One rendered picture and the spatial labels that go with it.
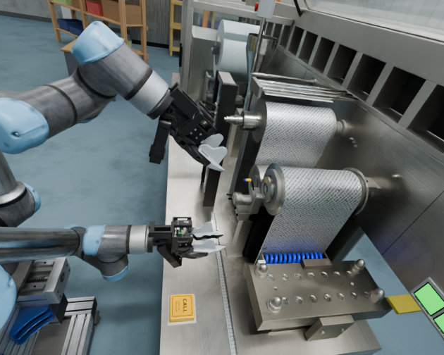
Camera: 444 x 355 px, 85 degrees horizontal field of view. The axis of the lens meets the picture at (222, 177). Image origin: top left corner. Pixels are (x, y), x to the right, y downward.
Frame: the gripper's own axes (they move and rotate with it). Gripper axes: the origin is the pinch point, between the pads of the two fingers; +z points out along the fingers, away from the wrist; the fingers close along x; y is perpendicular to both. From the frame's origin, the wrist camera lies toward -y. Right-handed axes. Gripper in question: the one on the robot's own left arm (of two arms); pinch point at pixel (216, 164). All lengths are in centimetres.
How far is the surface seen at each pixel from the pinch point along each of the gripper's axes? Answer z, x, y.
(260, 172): 19.6, 11.0, 3.3
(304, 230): 34.6, -5.4, 4.2
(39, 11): -235, 877, -341
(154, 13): -17, 756, -83
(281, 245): 35.3, -5.5, -4.6
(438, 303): 46, -31, 21
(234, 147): 42, 68, -12
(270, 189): 15.7, -2.0, 5.3
